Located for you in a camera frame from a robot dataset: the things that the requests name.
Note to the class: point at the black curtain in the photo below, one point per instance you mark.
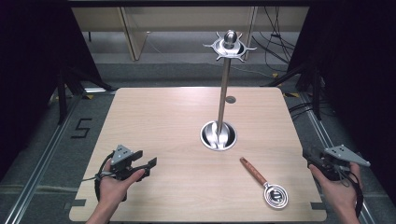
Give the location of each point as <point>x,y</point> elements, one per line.
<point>358,74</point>
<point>34,68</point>

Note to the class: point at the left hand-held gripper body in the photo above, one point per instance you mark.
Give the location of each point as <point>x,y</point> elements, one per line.
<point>122,159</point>

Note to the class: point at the black tripod stand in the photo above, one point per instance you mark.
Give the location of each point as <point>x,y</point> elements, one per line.
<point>311,87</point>
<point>67,90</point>

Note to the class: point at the steel utensil stand with hooks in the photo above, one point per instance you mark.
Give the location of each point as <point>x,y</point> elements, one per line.
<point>221,109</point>

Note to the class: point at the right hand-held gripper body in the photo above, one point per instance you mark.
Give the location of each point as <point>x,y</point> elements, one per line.
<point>340,159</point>

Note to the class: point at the person's right hand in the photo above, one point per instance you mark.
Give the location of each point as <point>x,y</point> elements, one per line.
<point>339,193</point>

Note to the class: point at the metal floor rail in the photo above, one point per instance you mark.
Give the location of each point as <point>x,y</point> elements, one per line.
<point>40,161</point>
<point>317,124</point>

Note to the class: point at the person's left hand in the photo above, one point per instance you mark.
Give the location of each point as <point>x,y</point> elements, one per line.
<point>115,188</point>

